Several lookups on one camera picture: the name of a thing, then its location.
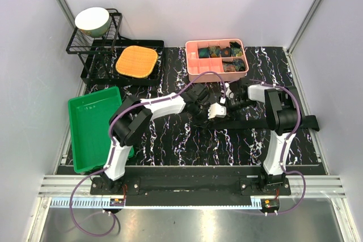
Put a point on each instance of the pink divided organizer box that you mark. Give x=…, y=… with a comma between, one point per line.
x=207, y=70

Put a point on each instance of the green plastic tray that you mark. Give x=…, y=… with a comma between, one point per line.
x=89, y=122

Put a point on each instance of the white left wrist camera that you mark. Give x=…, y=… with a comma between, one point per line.
x=217, y=110

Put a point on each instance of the rolled orange dark tie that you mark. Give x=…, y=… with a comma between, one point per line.
x=226, y=52

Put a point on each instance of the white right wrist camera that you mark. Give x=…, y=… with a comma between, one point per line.
x=227, y=92

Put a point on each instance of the rolled black green tie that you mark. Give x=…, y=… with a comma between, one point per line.
x=236, y=49

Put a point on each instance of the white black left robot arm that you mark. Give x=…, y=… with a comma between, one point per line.
x=130, y=121

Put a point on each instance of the white green ceramic bowl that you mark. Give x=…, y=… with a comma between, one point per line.
x=93, y=22

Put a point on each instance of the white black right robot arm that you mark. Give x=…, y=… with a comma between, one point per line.
x=283, y=117

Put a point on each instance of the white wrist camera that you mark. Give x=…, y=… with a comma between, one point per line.
x=217, y=110
x=227, y=92

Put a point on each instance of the rolled green patterned tie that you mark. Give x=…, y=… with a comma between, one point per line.
x=214, y=51

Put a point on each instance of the rolled colourful large tie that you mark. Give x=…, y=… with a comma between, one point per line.
x=233, y=65

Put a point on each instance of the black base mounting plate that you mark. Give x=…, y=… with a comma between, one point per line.
x=244, y=180

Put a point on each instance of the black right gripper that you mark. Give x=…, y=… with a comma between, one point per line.
x=229, y=109

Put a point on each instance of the rolled dark teal tie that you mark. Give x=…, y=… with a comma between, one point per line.
x=203, y=52

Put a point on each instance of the black marbled table mat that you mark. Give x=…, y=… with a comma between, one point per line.
x=174, y=140

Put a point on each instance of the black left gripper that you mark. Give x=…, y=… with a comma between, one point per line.
x=197, y=122

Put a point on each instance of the black wire dish rack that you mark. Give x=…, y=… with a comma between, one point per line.
x=99, y=55

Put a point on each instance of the orange woven square mat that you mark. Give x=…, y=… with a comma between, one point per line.
x=136, y=62

